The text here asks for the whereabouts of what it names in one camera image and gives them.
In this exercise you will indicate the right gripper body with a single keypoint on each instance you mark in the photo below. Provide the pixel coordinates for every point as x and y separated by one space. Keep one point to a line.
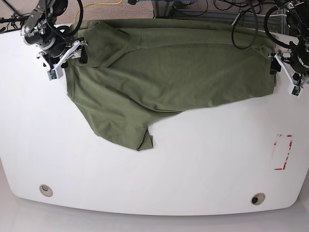
60 53

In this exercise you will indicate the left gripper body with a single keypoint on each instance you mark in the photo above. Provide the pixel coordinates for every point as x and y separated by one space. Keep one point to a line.
296 66

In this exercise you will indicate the olive green T-shirt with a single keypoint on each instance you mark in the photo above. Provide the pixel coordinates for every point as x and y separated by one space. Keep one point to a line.
140 71

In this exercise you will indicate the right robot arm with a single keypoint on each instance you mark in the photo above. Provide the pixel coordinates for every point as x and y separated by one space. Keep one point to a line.
40 30

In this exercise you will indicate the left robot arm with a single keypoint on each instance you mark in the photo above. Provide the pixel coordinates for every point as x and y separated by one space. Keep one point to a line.
297 21

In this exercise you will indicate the red tape rectangle marking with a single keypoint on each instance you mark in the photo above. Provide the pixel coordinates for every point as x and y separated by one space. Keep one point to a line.
281 150

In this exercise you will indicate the black tripod stand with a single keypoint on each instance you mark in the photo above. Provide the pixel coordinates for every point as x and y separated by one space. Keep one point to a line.
16 20

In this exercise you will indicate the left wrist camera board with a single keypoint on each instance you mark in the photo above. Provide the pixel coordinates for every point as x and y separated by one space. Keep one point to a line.
295 90

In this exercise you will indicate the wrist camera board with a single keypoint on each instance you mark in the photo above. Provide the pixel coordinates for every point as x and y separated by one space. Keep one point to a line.
295 90
55 74

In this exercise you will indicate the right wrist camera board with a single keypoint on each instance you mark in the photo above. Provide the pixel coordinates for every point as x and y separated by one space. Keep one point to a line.
55 74

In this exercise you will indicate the right table cable grommet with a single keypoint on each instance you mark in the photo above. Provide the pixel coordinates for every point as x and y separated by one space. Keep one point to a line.
258 199

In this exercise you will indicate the table cable grommet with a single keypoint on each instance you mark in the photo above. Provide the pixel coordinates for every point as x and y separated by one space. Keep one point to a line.
46 190
258 199

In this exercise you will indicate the left table cable grommet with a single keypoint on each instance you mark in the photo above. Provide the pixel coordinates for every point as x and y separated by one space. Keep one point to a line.
46 190

